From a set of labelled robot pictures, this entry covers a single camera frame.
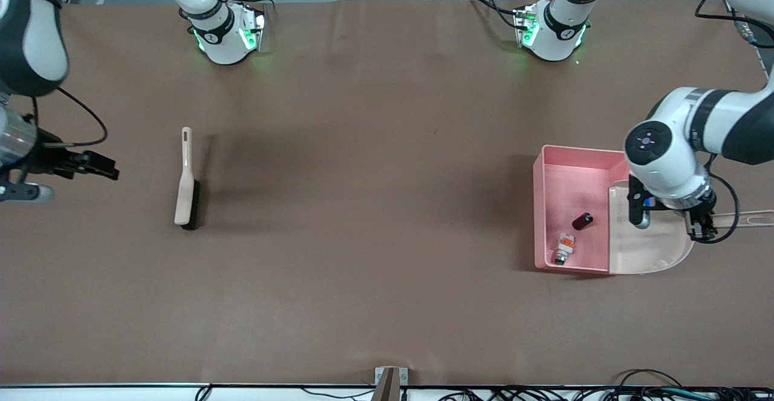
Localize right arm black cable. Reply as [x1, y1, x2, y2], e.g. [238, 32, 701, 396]
[33, 86, 108, 148]

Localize silver base connector bracket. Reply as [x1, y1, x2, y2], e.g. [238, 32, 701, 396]
[514, 3, 540, 48]
[241, 3, 267, 52]

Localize beige brush black bristles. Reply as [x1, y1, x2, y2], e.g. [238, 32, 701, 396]
[174, 126, 201, 231]

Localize thin black cable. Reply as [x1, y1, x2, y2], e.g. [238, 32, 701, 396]
[284, 388, 376, 400]

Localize white orange electronic component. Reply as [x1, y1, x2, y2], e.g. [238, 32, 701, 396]
[554, 232, 576, 266]

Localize beige plastic dustpan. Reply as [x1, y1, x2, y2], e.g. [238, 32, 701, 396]
[608, 180, 774, 275]

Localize small metal edge bracket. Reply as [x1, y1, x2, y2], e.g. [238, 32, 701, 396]
[374, 367, 409, 386]

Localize brown table cover mat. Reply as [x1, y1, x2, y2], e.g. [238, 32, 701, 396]
[0, 0, 774, 386]

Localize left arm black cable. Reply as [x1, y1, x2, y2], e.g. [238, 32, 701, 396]
[694, 0, 774, 243]

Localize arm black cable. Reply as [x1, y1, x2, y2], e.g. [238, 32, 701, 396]
[33, 86, 108, 148]
[694, 0, 774, 243]

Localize pink plastic bin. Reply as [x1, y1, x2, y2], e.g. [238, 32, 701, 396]
[533, 145, 633, 276]

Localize black looped cable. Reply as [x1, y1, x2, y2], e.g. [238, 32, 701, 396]
[611, 369, 687, 390]

